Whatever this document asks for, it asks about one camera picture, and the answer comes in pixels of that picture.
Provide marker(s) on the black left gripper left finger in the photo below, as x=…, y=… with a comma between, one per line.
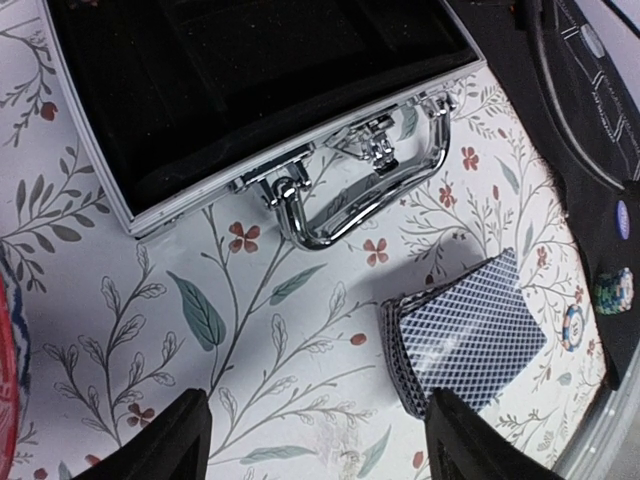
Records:
x=174, y=446

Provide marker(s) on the single blue ten chip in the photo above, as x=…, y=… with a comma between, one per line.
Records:
x=573, y=328

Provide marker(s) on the purple small blind button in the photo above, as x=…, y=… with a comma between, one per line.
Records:
x=622, y=218

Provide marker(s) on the clear dealer button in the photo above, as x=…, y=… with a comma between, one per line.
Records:
x=592, y=40

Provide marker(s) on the floral table cloth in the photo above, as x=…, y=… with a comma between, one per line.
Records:
x=285, y=343

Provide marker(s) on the blue green moved chip stack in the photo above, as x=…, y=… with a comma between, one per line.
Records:
x=614, y=292

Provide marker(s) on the red patterned bowl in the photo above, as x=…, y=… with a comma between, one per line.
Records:
x=15, y=364

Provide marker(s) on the black poker mat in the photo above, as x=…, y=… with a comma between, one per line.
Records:
x=577, y=112

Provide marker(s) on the aluminium poker chip case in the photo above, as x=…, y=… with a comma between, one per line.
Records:
x=332, y=109

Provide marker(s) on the blue playing card deck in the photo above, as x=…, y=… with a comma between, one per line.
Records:
x=473, y=335

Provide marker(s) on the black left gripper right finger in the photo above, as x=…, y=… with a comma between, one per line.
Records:
x=461, y=445

